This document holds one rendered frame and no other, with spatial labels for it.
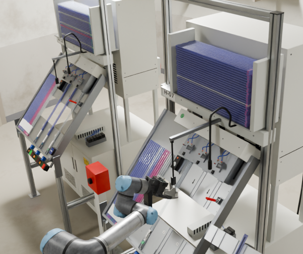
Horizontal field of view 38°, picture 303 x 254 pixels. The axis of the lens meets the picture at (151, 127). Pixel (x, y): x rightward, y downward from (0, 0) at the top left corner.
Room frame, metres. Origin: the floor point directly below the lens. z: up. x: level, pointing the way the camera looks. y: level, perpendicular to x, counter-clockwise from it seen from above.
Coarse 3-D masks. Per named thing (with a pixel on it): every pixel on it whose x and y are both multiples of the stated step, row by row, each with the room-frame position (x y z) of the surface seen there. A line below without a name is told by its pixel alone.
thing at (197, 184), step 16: (160, 128) 2.26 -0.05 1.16; (176, 128) 2.18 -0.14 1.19; (160, 144) 2.17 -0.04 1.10; (176, 144) 2.10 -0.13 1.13; (176, 176) 1.95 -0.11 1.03; (192, 176) 1.88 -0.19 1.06; (208, 176) 1.83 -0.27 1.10; (192, 192) 1.82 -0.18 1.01; (208, 192) 1.76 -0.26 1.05; (224, 192) 1.71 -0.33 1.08; (208, 208) 1.70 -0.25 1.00
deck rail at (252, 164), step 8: (248, 160) 1.75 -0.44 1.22; (256, 160) 1.75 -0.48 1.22; (248, 168) 1.72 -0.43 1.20; (240, 176) 1.71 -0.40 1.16; (248, 176) 1.73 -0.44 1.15; (240, 184) 1.70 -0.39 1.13; (232, 192) 1.68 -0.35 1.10; (240, 192) 1.70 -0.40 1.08; (224, 200) 1.67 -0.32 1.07; (232, 200) 1.67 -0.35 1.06; (224, 208) 1.65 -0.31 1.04; (232, 208) 1.67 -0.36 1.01; (216, 216) 1.63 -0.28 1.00; (224, 216) 1.65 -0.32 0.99; (216, 224) 1.62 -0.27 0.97; (200, 240) 1.59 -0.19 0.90; (200, 248) 1.57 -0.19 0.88
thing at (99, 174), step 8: (88, 168) 2.47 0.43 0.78; (96, 168) 2.46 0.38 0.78; (104, 168) 2.46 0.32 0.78; (88, 176) 2.48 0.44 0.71; (96, 176) 2.39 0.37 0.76; (104, 176) 2.42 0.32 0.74; (88, 184) 2.50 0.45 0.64; (96, 184) 2.39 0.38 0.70; (104, 184) 2.42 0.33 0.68; (96, 192) 2.40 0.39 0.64; (104, 192) 2.46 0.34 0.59; (96, 200) 2.46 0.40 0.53; (104, 200) 2.45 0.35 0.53; (120, 248) 2.54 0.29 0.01
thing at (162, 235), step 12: (144, 228) 1.83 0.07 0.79; (156, 228) 1.79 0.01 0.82; (168, 228) 1.75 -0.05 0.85; (132, 240) 1.82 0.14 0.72; (156, 240) 1.74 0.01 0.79; (168, 240) 1.70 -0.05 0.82; (180, 240) 1.66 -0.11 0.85; (144, 252) 1.73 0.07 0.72; (156, 252) 1.69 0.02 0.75; (168, 252) 1.65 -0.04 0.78; (180, 252) 1.61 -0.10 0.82; (192, 252) 1.58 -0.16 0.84
